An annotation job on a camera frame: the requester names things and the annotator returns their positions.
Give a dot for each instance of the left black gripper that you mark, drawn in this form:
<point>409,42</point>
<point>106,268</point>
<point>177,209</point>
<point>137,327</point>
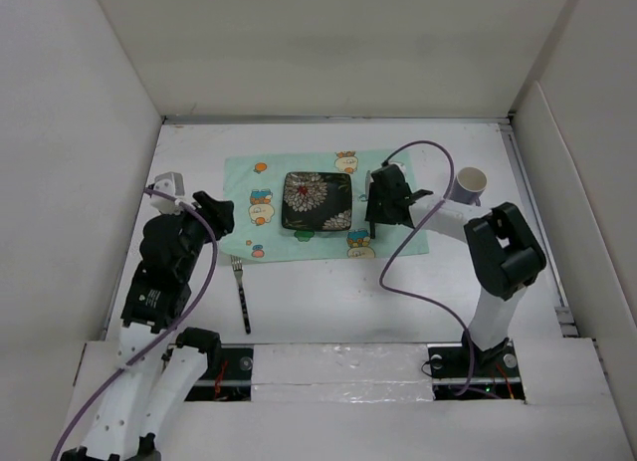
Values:
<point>219,211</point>

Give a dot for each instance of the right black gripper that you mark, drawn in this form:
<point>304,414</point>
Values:
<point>372,211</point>

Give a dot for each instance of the steak knife patterned handle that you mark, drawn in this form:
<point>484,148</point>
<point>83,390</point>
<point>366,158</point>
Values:
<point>368,209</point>

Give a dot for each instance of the green cartoon print cloth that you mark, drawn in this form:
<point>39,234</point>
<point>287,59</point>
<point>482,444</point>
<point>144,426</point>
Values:
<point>255,185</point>

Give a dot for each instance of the metal fork patterned handle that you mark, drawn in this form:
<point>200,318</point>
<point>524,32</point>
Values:
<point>237,268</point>

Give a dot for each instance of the black floral square plate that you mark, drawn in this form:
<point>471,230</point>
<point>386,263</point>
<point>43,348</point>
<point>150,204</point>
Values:
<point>317,201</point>

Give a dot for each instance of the purple ceramic mug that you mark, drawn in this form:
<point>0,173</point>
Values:
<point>468,186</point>

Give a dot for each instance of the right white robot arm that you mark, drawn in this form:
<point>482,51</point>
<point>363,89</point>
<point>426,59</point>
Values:
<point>505,254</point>

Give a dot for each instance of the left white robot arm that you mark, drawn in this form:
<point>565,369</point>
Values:
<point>158,359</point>

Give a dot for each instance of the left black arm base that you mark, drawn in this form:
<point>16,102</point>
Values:
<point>230,380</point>

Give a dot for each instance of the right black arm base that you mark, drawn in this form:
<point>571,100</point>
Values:
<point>495,375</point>

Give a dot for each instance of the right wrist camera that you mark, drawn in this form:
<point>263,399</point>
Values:
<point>399,165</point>

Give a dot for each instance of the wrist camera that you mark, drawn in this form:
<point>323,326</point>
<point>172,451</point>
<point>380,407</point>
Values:
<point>399,165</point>
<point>168,191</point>

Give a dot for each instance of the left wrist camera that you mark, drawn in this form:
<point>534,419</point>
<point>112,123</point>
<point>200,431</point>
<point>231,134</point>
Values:
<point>168,191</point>

